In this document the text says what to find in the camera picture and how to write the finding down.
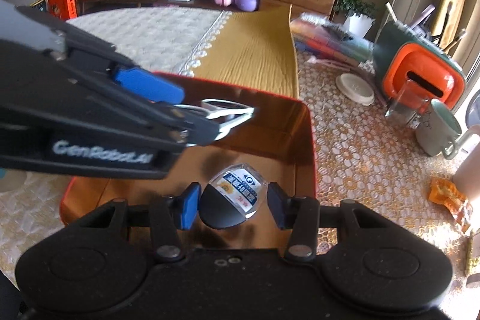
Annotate white frame sunglasses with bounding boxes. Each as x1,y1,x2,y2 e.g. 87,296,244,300
176,98,255,141

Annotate small clear labelled container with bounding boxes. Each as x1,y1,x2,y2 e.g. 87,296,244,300
199,163,269,230

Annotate cream quilted table mat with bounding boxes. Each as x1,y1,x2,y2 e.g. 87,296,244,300
1,7,233,282

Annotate red metal storage box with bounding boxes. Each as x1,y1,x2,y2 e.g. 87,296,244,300
58,71,319,256

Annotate yellow table runner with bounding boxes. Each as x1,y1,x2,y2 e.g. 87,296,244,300
190,6,299,98

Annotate orange shopping bag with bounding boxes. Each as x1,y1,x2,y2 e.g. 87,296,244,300
47,0,77,20

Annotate white round lid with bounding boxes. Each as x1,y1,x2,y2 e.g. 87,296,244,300
335,73,375,106

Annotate stack of colourful folders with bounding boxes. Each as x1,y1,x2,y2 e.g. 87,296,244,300
289,13,374,66

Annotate clear drinking glass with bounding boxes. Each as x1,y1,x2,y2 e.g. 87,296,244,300
385,79,430,128

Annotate orange snack wrapper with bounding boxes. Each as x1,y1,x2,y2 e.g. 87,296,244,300
428,178,473,235

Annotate grey ceramic mug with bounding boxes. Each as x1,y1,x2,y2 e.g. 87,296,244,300
415,98,479,160

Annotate orange and green radio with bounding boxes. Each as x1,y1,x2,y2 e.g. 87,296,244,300
373,21,466,109

